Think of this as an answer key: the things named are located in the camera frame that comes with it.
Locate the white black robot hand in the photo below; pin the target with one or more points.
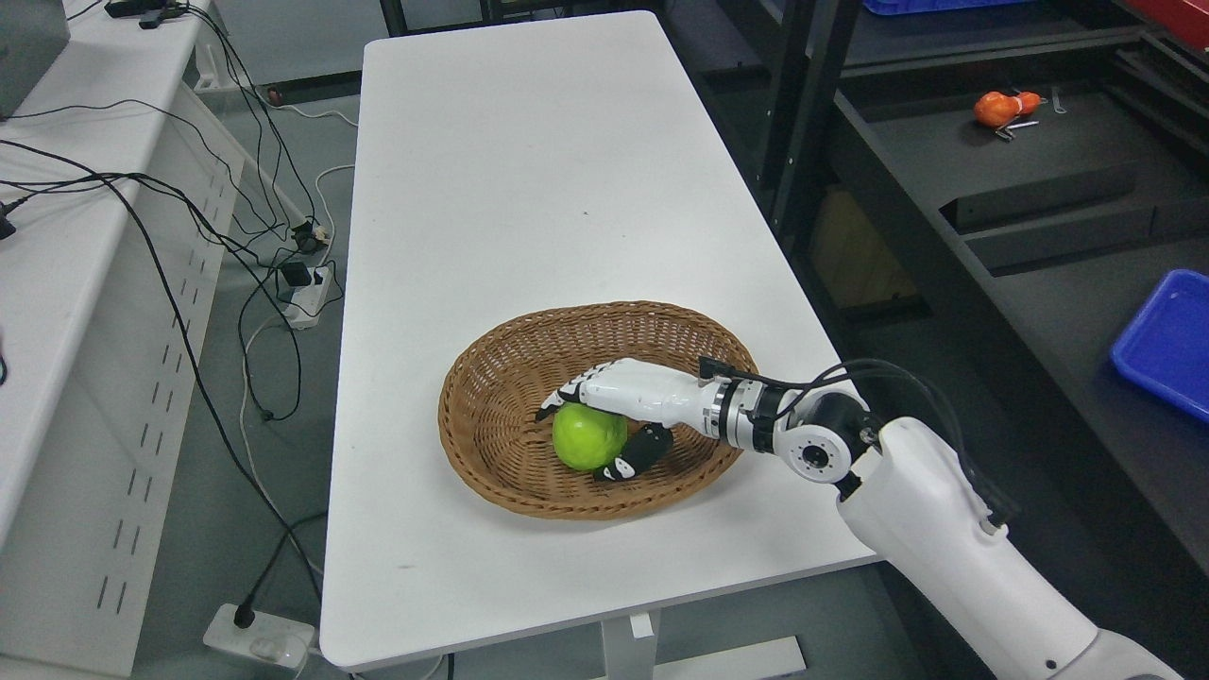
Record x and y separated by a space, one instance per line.
658 396

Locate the green apple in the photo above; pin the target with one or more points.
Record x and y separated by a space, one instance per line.
587 439

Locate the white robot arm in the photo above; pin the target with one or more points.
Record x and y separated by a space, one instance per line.
911 496

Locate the black metal shelf rack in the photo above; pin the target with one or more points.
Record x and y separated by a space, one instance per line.
1001 262

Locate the white table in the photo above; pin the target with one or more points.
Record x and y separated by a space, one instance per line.
529 201

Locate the white power strip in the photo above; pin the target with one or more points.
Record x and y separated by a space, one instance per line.
309 290
269 639

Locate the orange toy fruit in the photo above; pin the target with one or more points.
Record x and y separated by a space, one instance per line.
997 110

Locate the blue plastic tray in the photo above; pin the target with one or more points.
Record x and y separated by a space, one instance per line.
1164 348

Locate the white side desk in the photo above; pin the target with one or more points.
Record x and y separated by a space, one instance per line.
107 290

